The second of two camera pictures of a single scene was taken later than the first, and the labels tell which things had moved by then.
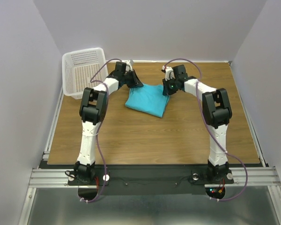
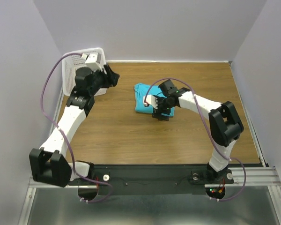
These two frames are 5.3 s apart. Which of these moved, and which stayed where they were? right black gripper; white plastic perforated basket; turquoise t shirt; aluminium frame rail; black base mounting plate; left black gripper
Moved: left black gripper; turquoise t shirt; right black gripper
Stayed: black base mounting plate; white plastic perforated basket; aluminium frame rail
